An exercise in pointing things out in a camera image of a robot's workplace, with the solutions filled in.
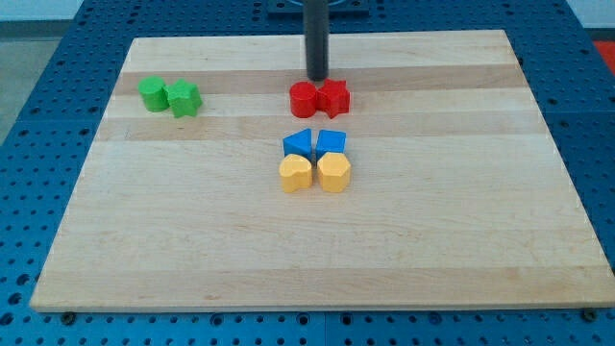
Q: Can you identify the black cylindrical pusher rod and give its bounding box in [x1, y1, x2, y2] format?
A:
[303, 0, 330, 82]

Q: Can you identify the blue triangle block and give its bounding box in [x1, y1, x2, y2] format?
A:
[283, 129, 312, 161]

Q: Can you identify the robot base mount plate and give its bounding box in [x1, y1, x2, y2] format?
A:
[263, 0, 370, 17]

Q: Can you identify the red star block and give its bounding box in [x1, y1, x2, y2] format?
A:
[317, 79, 351, 119]

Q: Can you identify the yellow hexagon block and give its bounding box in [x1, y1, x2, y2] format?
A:
[317, 152, 352, 193]

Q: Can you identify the green star block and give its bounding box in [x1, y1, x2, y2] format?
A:
[165, 79, 203, 118]

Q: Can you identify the yellow heart block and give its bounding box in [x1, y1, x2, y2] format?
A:
[279, 154, 313, 193]

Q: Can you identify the blue cube block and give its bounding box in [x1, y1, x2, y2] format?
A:
[315, 130, 347, 161]

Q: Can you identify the wooden board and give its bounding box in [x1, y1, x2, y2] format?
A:
[30, 30, 614, 312]

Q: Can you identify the red cylinder block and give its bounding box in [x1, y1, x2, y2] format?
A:
[289, 81, 317, 118]

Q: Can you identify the green cylinder block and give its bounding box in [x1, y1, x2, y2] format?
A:
[137, 75, 169, 112]

